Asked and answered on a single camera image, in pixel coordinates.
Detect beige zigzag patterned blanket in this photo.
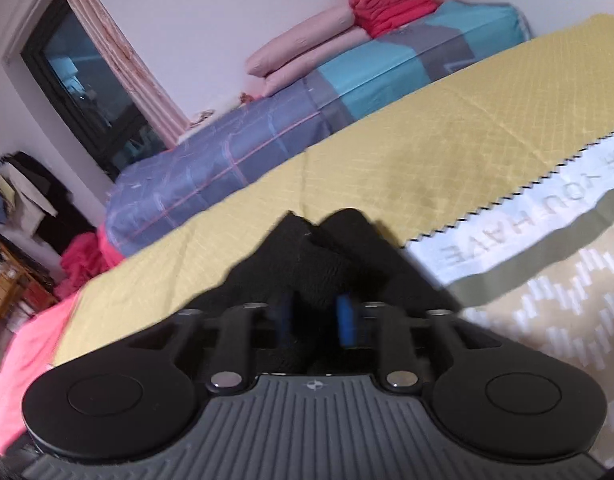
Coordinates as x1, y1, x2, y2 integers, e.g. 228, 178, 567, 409
404, 127, 614, 468

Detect yellow quilted blanket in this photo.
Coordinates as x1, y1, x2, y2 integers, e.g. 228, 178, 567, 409
52, 12, 614, 366

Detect red crumpled cloth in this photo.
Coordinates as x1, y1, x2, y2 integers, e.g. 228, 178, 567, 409
54, 232, 125, 301

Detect pink curtain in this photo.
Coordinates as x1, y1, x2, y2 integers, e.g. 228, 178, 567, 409
60, 0, 190, 148

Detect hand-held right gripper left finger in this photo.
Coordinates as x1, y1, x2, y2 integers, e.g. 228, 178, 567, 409
114, 292, 295, 394

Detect pink bed sheet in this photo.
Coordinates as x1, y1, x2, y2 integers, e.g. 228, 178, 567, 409
0, 290, 83, 456

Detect dark window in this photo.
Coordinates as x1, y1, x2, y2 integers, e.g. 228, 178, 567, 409
20, 0, 168, 183

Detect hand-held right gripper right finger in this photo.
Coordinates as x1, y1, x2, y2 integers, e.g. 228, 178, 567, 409
336, 294, 502, 394

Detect wooden shelf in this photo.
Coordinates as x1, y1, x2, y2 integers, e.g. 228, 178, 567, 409
0, 260, 60, 371

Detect hanging clothes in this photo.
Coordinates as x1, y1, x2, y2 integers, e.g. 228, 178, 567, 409
0, 151, 83, 256

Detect red folded blanket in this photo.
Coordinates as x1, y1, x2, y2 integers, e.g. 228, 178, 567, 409
349, 0, 440, 38

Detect blue purple patchwork bed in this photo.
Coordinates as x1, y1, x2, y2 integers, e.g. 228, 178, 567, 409
104, 0, 532, 258

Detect black pants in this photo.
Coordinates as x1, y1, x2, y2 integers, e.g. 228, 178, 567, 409
197, 210, 462, 376

